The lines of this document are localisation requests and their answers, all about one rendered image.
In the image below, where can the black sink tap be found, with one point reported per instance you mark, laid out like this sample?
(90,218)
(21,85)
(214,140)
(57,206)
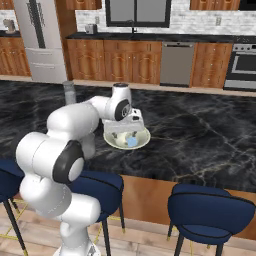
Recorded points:
(133,26)

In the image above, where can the wooden wall cupboard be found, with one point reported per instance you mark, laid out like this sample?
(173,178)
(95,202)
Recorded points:
(83,4)
(215,4)
(6,4)

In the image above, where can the grey coffee machine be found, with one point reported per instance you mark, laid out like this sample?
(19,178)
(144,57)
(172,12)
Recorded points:
(9,26)

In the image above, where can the cream ice bowl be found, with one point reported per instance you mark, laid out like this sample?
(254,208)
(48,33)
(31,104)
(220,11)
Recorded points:
(143,138)

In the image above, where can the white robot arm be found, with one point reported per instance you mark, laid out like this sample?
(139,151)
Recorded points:
(71,123)

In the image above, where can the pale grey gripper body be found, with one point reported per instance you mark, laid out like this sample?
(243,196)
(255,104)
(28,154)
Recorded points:
(123,126)

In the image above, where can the white wall socket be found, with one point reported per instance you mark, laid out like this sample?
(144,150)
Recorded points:
(218,21)
(97,20)

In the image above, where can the silver dishwasher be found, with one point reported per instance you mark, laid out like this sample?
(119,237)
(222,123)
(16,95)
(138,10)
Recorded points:
(177,63)

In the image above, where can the silver fridge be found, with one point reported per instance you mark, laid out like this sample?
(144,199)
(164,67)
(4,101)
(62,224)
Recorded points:
(41,40)

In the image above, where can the wooden base cupboard run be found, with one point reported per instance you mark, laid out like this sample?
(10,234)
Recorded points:
(13,56)
(113,61)

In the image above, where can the black framed window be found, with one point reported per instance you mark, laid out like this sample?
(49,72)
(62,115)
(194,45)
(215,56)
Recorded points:
(138,11)

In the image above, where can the pale blue ice cube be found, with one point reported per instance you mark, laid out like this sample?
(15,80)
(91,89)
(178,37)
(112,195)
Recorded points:
(122,138)
(132,142)

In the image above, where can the navy blue bar stool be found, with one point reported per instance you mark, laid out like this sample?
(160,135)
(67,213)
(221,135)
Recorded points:
(8,181)
(210,210)
(100,188)

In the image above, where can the black microwave oven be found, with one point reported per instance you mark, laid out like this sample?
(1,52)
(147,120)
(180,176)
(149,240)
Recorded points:
(247,4)

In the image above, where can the grey glass cup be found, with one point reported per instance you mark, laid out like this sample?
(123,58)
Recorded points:
(69,93)

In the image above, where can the silver toaster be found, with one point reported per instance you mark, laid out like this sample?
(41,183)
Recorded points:
(90,29)

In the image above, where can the silver oven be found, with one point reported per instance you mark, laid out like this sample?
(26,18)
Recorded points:
(241,66)

